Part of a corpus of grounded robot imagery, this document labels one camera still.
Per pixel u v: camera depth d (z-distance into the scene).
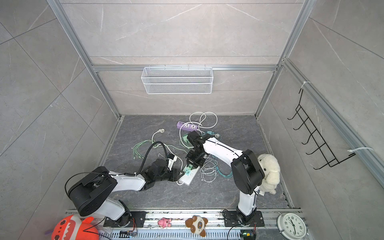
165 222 0.70
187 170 0.86
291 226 0.69
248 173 0.48
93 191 0.44
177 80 1.01
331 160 0.59
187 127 1.10
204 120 1.16
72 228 0.65
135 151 0.98
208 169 0.90
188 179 0.85
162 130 1.07
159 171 0.71
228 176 0.86
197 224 0.70
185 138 1.04
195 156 0.73
